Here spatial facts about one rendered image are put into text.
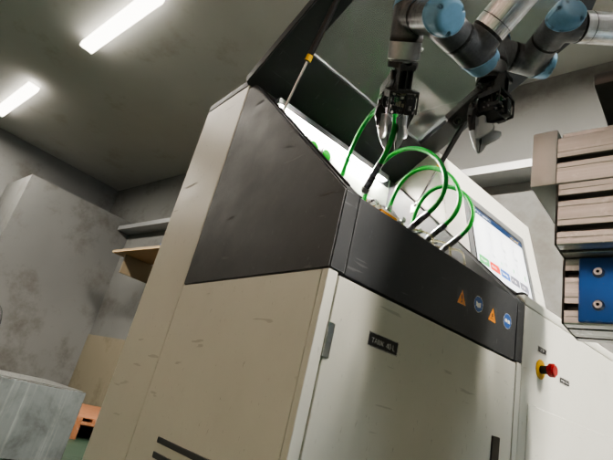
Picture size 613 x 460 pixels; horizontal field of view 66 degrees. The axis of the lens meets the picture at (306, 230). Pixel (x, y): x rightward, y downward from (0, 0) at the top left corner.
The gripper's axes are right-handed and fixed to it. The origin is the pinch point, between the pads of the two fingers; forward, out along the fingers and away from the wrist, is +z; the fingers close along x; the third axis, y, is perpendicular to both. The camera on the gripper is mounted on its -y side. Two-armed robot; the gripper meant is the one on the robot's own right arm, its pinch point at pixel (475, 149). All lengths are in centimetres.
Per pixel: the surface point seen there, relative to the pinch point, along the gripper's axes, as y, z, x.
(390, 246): -3.0, 34.3, -20.6
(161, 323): -66, 55, -35
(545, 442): -3, 61, 49
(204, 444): -27, 78, -35
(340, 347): -3, 57, -29
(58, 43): -408, -202, -84
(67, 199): -614, -123, 8
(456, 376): -3, 54, 7
